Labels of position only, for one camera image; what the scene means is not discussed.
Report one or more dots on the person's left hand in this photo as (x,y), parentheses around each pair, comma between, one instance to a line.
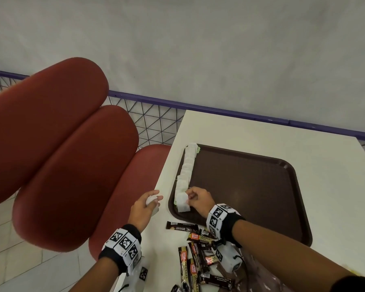
(140,212)

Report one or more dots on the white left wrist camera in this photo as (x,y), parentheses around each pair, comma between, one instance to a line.
(141,272)

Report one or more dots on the marker wristband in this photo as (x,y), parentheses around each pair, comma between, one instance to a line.
(220,220)
(121,243)

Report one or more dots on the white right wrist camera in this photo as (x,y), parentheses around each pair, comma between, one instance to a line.
(228,256)

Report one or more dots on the pile of brown sugar packets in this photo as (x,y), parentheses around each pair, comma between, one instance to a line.
(264,279)

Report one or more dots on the person's right hand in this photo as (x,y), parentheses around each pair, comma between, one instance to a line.
(203,202)

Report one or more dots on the person's right forearm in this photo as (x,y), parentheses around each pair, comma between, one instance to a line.
(292,255)

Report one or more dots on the white paper tea bag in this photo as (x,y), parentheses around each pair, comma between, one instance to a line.
(182,204)

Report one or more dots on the right marker wristband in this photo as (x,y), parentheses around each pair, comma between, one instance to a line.
(220,220)

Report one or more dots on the row of white tea bags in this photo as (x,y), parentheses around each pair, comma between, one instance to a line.
(185,173)

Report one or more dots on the brown plastic tray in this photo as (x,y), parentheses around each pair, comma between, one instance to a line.
(246,185)

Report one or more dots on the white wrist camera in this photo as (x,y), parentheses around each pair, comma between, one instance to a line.
(141,272)
(228,256)

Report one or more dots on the white tea bag green tag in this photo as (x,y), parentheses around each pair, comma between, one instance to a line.
(192,148)

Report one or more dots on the left marker wristband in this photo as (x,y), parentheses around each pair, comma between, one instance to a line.
(121,243)

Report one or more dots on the red padded chair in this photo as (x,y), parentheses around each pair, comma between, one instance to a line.
(48,133)

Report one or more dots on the person's black sleeve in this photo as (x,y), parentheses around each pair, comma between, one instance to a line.
(356,284)

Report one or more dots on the person's left forearm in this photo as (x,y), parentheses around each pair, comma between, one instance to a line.
(97,275)

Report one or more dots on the pile of coffee stick sachets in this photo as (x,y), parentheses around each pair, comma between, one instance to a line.
(194,258)

